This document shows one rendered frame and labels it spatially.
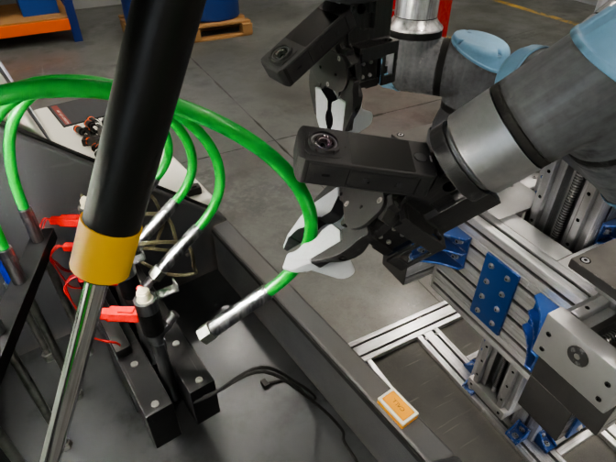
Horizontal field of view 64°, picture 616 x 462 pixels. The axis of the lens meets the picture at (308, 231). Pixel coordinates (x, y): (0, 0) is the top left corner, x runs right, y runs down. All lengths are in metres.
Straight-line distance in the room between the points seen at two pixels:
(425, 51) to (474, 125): 0.68
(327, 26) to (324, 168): 0.24
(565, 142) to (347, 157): 0.16
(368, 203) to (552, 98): 0.16
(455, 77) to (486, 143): 0.67
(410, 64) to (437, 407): 1.04
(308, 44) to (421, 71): 0.52
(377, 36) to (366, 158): 0.27
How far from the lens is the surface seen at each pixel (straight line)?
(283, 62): 0.57
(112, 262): 0.17
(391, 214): 0.42
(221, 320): 0.55
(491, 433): 1.65
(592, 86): 0.38
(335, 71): 0.62
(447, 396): 1.68
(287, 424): 0.85
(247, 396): 0.88
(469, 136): 0.39
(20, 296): 0.75
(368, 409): 0.76
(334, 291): 2.20
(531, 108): 0.38
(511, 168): 0.40
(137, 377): 0.75
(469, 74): 1.05
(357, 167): 0.38
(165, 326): 0.67
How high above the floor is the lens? 1.56
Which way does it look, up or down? 38 degrees down
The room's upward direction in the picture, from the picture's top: straight up
